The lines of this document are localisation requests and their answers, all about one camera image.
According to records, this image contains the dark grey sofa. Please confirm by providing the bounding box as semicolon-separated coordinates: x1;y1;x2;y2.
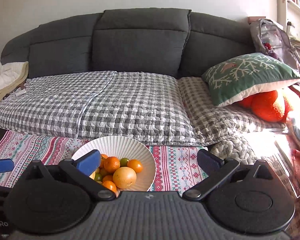
1;8;255;78

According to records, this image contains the orange mandarin back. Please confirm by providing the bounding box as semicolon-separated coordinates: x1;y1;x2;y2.
99;154;108;168

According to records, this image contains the grey checkered quilt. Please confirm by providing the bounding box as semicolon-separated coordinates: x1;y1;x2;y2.
0;71;285;146

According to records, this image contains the white blanket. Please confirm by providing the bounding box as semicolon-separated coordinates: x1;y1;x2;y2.
0;61;29;101

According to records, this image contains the patterned red green tablecloth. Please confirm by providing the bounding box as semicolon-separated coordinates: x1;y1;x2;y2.
0;131;207;193

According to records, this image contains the large yellow grapefruit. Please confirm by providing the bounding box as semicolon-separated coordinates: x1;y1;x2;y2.
113;167;137;189

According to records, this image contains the white ribbed plate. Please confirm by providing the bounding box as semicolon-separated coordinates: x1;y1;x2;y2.
72;135;157;191

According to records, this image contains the mandarin with stem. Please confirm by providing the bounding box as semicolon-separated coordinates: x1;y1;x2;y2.
103;157;121;174

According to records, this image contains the yellow pear fruit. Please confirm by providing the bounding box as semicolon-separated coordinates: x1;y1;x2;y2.
89;172;96;179

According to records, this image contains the orange mandarin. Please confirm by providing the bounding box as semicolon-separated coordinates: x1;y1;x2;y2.
99;154;108;168
127;159;143;173
102;180;117;194

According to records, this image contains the green lime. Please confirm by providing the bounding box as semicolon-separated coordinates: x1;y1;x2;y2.
94;173;103;181

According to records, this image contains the grey backpack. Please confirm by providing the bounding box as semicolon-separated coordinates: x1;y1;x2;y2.
250;18;300;83

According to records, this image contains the green white snowflake pillow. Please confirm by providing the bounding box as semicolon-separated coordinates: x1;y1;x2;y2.
202;53;300;107

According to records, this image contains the orange fuzzy pumpkin cushion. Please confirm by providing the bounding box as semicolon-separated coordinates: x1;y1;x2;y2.
238;88;300;123

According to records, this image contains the yellow orange small citrus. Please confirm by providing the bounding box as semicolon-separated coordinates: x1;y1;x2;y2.
102;174;113;182

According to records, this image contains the green small citrus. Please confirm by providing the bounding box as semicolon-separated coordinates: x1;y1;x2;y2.
120;158;129;167

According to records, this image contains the small tan fruit back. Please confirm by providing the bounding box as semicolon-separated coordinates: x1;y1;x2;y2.
100;168;109;177

